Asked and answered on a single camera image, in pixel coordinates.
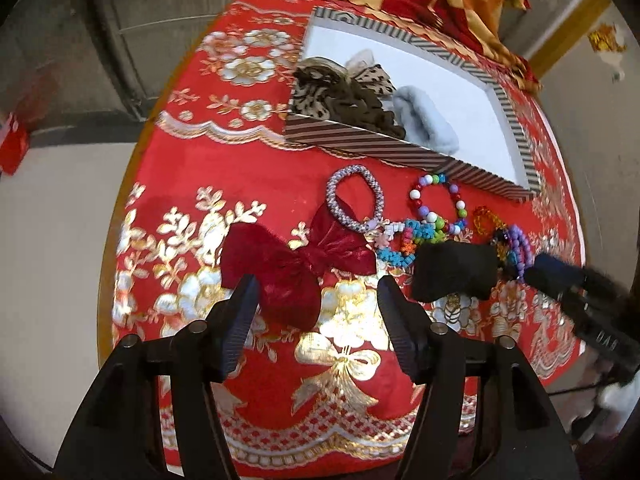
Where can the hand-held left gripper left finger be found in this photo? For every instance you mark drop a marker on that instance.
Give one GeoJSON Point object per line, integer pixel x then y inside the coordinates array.
{"type": "Point", "coordinates": [240, 321]}

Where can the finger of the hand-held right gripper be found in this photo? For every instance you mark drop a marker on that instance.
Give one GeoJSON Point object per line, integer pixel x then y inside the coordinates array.
{"type": "Point", "coordinates": [547, 282]}
{"type": "Point", "coordinates": [562, 266]}

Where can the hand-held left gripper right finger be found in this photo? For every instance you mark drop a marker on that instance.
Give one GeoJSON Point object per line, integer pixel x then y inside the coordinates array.
{"type": "Point", "coordinates": [400, 321]}

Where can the red velvet bow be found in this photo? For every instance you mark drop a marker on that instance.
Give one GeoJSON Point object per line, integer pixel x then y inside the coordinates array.
{"type": "Point", "coordinates": [280, 270]}

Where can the striped cardboard box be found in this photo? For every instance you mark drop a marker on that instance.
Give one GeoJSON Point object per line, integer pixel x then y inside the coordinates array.
{"type": "Point", "coordinates": [360, 142]}

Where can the red gold floral tablecloth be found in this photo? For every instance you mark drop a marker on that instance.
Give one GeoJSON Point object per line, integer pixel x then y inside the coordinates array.
{"type": "Point", "coordinates": [175, 175]}

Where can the light grey fluffy scrunchie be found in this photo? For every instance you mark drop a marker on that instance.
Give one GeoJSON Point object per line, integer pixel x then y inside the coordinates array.
{"type": "Point", "coordinates": [425, 117]}

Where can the brown scrunchie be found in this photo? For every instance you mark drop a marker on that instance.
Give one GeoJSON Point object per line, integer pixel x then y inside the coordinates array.
{"type": "Point", "coordinates": [365, 110]}

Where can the leopard print scrunchie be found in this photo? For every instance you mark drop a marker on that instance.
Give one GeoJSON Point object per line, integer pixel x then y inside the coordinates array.
{"type": "Point", "coordinates": [310, 95]}

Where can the dotted beige hair bow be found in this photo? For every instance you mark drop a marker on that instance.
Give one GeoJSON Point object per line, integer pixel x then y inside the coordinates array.
{"type": "Point", "coordinates": [372, 77]}

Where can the orange red patterned blanket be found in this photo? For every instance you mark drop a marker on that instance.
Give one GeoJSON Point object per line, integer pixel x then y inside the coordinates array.
{"type": "Point", "coordinates": [475, 0]}

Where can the red bag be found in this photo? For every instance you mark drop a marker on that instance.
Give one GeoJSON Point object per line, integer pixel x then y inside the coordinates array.
{"type": "Point", "coordinates": [12, 145]}

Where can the orange yellow wall sticker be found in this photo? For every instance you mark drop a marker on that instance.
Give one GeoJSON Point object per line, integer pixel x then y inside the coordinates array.
{"type": "Point", "coordinates": [605, 40]}

